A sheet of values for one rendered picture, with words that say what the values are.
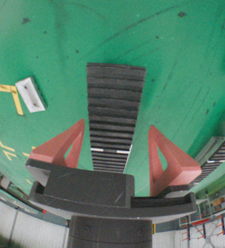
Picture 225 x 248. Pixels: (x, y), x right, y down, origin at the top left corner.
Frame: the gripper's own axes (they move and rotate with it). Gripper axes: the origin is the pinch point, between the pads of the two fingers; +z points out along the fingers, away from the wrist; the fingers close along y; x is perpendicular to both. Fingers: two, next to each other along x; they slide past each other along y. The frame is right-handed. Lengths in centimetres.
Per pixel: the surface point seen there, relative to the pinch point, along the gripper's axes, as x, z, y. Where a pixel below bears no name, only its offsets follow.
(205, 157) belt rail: 6.1, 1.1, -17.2
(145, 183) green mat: 22.9, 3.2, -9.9
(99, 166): 8.2, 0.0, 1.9
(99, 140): 2.1, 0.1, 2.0
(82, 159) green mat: 12.4, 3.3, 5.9
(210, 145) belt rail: 4.0, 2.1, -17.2
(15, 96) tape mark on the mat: -1.7, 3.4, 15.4
